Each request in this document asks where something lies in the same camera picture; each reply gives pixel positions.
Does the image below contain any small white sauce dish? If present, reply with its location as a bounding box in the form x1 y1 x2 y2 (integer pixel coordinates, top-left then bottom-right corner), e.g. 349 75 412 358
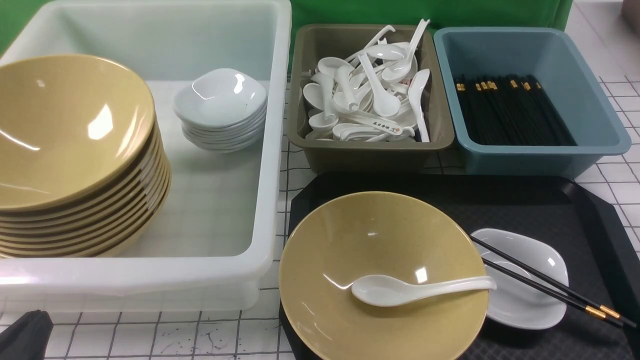
471 228 569 330

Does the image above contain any black chopstick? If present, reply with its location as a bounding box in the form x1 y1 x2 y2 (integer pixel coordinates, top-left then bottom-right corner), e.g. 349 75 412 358
482 252 627 328
470 228 637 330

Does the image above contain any black plastic serving tray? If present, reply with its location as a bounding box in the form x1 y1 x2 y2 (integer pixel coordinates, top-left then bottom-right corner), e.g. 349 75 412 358
279 173 639 360

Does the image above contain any pile of black chopsticks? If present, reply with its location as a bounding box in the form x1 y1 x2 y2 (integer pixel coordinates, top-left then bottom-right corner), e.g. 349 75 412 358
454 74 577 147

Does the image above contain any stack of white dishes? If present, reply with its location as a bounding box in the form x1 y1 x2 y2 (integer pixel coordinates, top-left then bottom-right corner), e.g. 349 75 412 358
173 68 268 153

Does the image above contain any large white plastic bin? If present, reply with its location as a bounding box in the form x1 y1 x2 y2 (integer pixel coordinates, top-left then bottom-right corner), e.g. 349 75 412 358
1 0 291 313

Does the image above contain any blue plastic chopstick bin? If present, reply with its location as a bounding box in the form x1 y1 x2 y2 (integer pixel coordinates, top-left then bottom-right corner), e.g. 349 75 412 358
433 27 632 179

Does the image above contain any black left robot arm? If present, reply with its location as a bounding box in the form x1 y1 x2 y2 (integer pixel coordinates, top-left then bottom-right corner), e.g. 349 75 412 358
0 310 54 360

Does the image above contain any pile of white spoons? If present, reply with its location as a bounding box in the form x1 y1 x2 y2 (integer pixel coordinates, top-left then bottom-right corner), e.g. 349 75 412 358
302 19 431 143

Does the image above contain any stack of tan bowls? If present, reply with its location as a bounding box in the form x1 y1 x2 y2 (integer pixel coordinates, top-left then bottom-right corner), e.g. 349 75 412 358
0 54 172 259

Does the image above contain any tan noodle bowl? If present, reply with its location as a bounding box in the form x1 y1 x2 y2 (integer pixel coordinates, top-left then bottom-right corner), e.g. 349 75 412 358
279 191 489 360

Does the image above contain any white ceramic soup spoon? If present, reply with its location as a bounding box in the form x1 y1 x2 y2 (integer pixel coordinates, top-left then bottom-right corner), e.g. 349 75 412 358
350 275 498 308

